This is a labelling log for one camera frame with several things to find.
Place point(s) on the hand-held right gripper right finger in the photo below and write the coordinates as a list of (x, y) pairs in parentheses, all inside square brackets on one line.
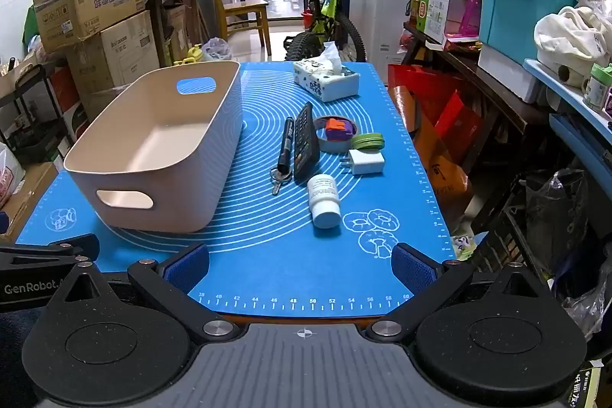
[(413, 267)]

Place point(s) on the wooden chair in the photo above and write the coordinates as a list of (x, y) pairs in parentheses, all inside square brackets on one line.
[(244, 9)]

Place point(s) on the dark plastic bag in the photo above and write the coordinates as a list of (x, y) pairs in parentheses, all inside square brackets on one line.
[(554, 217)]

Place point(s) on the white pill bottle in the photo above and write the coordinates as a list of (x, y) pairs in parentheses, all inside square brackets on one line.
[(323, 197)]

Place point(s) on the blue silicone mat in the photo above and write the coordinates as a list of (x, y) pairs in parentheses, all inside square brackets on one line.
[(267, 255)]

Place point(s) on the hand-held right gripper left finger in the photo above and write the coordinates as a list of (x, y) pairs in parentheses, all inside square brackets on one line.
[(189, 267)]

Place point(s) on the clear crumpled plastic bag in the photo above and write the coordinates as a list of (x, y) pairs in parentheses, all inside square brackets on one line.
[(590, 312)]

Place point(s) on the green black bicycle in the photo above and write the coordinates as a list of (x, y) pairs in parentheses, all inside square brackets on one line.
[(330, 6)]

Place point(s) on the white bag with red print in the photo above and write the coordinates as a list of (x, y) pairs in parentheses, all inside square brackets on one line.
[(9, 176)]

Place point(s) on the white foam box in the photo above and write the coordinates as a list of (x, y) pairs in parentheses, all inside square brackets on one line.
[(507, 73)]

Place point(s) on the yellow plastic jug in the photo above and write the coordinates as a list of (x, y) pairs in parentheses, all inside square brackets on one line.
[(189, 55)]

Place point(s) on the black plastic crate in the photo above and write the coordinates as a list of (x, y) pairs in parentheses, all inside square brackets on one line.
[(502, 231)]

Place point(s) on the red white carton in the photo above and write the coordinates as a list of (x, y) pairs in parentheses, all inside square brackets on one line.
[(67, 97)]

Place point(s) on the translucent plastic bag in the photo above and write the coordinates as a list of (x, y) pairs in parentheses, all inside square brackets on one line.
[(217, 49)]

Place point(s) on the white cloth bundle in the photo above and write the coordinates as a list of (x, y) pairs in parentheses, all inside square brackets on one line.
[(564, 40)]

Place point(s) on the orange purple toy knife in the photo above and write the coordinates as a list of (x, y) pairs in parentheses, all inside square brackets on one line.
[(340, 131)]

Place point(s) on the pink plastic folder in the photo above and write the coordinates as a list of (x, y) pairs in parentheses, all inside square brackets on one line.
[(473, 6)]

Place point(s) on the dark printed carton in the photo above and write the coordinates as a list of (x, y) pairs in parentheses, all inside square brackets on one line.
[(585, 386)]

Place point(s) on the black metal rack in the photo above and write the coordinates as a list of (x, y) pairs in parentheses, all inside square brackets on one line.
[(33, 131)]

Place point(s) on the red paper bag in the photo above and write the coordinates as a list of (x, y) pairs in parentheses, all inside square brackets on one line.
[(430, 92)]

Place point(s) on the light blue shelf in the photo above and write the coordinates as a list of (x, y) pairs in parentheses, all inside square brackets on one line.
[(573, 121)]

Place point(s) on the cooking oil bottle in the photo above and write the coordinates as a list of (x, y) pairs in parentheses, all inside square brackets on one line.
[(416, 11)]

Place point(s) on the low brown cardboard box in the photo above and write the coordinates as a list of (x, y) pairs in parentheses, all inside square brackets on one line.
[(28, 193)]

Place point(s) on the green lidded jar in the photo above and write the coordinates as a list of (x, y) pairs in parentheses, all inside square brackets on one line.
[(597, 90)]

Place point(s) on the green round tin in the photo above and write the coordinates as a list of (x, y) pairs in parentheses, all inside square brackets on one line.
[(368, 141)]

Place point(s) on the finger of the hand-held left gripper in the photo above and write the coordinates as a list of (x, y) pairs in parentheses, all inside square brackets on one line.
[(57, 248)]

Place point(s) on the black remote control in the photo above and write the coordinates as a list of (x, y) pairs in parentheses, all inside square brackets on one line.
[(306, 145)]

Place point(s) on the teal plastic storage box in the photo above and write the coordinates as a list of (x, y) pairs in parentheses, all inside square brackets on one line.
[(521, 11)]

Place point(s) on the beige plastic basket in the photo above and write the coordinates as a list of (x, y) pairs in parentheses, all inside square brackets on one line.
[(191, 178)]

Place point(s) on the printed tissue box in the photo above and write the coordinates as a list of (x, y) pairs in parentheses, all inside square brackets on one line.
[(330, 85)]

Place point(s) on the green white carton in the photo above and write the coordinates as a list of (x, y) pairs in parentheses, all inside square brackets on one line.
[(437, 13)]

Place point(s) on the small open cardboard tray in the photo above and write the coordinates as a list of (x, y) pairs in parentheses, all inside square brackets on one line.
[(16, 78)]

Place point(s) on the black marker pen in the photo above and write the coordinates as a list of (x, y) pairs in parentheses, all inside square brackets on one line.
[(287, 140)]

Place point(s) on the clear tape roll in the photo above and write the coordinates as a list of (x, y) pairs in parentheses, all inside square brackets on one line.
[(334, 146)]

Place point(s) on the white charger plug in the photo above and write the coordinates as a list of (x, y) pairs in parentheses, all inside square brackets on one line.
[(366, 162)]

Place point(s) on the small printed packet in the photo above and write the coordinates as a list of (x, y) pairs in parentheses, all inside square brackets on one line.
[(463, 245)]

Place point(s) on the orange paper bag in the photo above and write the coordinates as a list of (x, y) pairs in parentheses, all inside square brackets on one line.
[(442, 178)]

